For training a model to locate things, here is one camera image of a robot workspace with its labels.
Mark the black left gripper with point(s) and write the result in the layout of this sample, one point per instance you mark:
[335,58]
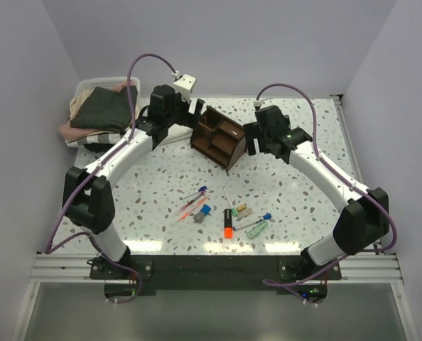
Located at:
[189,118]

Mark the white blue cap pen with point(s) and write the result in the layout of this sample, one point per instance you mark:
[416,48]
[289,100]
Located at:
[247,224]

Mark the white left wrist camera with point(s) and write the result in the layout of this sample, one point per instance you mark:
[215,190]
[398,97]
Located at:
[184,85]

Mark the brown wooden desk organizer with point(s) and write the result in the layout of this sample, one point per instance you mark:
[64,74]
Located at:
[219,138]

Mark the blue cap ballpoint pen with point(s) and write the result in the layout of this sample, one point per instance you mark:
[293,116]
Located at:
[200,190]

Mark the cream folded cloth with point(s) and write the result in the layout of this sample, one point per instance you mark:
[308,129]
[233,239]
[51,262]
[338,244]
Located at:
[77,101]

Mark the white folded towel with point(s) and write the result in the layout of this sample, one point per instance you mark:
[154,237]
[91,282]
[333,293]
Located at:
[177,133]

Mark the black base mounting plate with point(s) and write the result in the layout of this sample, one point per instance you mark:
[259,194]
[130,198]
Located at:
[207,273]

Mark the blue cap white marker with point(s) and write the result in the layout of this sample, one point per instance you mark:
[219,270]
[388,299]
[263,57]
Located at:
[267,216]

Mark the blue grey pencil sharpener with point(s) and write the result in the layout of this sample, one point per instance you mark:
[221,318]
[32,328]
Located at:
[203,213]

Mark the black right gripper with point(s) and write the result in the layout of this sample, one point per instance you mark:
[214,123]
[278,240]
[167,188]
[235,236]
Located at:
[251,132]

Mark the white plastic laundry basket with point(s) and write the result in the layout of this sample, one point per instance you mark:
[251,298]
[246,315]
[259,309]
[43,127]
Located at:
[104,82]

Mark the aluminium front rail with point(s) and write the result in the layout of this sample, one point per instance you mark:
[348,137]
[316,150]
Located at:
[359,269]

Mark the green transparent utility knife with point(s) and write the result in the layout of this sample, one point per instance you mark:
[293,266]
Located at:
[257,230]

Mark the red gel pen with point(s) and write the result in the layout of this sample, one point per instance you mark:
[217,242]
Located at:
[190,202]

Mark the pink folded cloth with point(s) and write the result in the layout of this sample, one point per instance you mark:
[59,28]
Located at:
[71,134]

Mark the beige eraser block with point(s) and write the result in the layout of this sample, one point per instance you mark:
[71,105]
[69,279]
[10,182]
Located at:
[244,213]

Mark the orange black highlighter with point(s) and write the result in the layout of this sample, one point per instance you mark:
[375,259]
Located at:
[228,228]

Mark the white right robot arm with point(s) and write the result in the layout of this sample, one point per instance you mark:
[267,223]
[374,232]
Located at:
[362,211]

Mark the dark green folded cloth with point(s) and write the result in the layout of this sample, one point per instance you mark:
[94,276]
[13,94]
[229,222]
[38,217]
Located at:
[104,110]

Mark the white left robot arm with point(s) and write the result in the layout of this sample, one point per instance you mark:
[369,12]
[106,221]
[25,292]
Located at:
[88,198]

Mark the striped folded cloth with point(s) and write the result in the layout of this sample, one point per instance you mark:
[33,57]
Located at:
[99,139]

